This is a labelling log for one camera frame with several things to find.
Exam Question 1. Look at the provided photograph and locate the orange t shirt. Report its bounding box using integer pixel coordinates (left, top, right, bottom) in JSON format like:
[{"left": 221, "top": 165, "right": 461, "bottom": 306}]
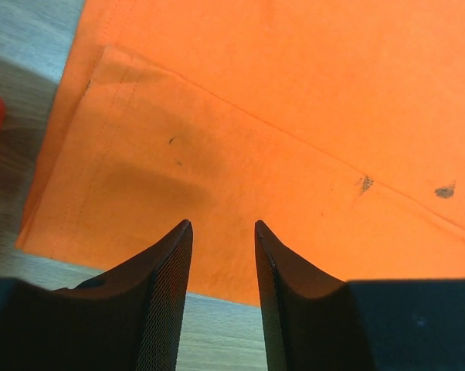
[{"left": 16, "top": 1, "right": 465, "bottom": 305}]

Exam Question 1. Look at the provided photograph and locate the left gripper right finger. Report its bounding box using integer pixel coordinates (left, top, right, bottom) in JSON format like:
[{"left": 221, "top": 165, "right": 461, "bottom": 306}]
[{"left": 254, "top": 220, "right": 375, "bottom": 370}]

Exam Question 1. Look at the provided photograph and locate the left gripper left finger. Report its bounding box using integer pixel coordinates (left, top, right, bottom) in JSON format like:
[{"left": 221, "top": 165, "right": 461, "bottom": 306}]
[{"left": 0, "top": 220, "right": 193, "bottom": 370}]

